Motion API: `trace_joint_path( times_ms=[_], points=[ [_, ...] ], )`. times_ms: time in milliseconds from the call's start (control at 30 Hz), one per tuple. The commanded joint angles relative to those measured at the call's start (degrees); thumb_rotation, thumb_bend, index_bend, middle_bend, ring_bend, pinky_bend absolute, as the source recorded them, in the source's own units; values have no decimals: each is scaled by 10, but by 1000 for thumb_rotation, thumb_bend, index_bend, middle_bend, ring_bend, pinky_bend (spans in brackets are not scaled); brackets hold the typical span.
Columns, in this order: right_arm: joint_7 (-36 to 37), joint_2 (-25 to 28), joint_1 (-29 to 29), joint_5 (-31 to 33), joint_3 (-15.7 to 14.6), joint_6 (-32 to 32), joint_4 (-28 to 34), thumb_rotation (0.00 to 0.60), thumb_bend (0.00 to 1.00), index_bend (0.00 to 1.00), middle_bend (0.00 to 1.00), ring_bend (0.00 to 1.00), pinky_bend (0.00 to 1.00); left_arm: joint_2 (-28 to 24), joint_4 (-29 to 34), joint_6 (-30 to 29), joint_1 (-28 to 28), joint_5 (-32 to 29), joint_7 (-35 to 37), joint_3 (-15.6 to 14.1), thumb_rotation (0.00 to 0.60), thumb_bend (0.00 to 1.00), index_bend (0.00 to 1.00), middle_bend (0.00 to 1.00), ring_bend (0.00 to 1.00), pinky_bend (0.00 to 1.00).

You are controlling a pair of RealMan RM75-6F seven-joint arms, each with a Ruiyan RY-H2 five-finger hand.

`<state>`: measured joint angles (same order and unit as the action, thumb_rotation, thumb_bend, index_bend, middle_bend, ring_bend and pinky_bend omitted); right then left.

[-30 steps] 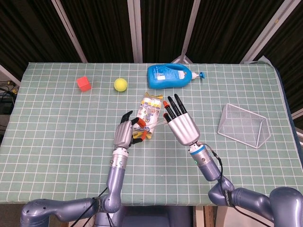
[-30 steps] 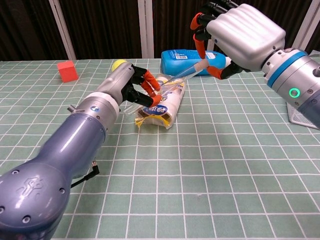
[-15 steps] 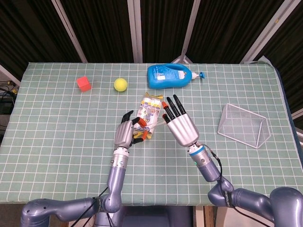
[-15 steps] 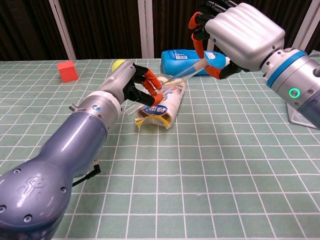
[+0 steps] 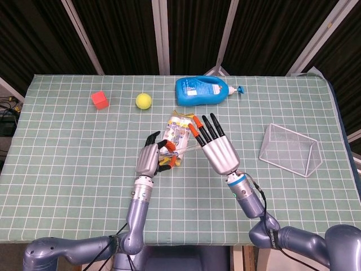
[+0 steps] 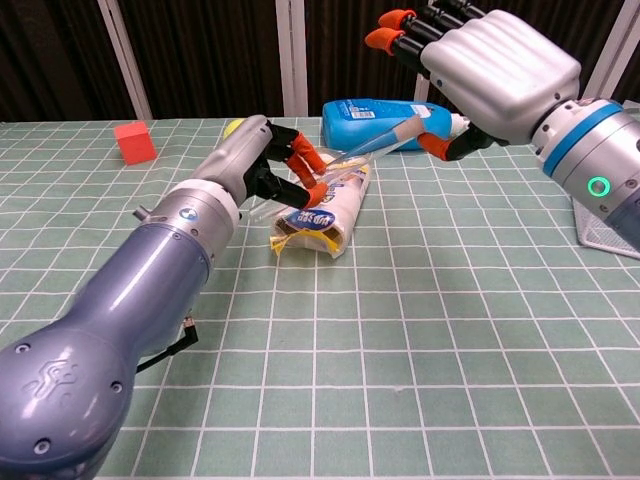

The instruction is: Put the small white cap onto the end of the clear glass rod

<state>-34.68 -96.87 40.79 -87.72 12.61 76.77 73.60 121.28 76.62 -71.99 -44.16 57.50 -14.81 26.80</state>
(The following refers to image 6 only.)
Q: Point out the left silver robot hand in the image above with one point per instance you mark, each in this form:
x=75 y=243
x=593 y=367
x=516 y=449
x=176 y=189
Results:
x=235 y=155

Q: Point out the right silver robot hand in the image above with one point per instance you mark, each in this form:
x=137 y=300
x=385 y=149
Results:
x=500 y=70

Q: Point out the white tapered stopper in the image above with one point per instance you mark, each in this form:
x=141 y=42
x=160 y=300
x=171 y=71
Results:
x=407 y=129

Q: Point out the clear glass test tube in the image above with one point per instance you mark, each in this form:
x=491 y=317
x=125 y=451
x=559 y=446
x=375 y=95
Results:
x=360 y=147

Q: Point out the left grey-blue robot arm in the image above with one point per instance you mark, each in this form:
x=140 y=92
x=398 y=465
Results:
x=125 y=300

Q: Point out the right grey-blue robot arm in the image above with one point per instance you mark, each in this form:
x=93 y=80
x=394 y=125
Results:
x=600 y=160

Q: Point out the yellow tennis ball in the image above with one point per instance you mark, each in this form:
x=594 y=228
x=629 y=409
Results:
x=233 y=130

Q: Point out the red cube block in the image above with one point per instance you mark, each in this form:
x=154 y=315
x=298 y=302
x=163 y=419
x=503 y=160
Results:
x=136 y=145

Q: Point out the dark pleated curtain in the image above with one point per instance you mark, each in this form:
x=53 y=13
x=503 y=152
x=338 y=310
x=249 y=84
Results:
x=215 y=50

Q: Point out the wrapped toilet paper pack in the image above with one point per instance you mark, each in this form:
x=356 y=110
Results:
x=320 y=225

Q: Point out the blue detergent pump bottle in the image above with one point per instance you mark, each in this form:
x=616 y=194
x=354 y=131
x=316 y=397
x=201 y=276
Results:
x=360 y=127

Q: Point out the green checked tablecloth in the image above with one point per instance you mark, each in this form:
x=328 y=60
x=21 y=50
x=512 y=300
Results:
x=400 y=375

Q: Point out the white frame post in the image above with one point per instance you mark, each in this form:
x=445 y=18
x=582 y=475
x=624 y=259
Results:
x=125 y=55
x=292 y=57
x=421 y=92
x=615 y=45

